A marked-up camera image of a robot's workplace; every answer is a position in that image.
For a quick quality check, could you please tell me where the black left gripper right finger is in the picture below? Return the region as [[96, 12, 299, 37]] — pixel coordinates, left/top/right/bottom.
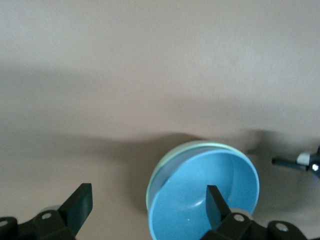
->
[[201, 184, 307, 240]]

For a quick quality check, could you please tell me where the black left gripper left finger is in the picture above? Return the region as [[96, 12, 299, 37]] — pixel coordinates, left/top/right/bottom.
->
[[0, 182, 94, 240]]

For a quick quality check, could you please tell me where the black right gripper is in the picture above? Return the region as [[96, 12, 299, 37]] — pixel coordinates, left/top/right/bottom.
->
[[271, 145, 320, 179]]

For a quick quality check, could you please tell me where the blue bowl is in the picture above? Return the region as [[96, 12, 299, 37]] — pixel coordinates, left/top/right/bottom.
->
[[147, 149, 261, 240]]

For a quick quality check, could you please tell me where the light green bowl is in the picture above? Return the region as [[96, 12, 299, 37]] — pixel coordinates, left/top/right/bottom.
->
[[145, 140, 251, 216]]

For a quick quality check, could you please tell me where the brown table cloth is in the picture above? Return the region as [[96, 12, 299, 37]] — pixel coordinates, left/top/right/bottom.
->
[[0, 0, 320, 240]]

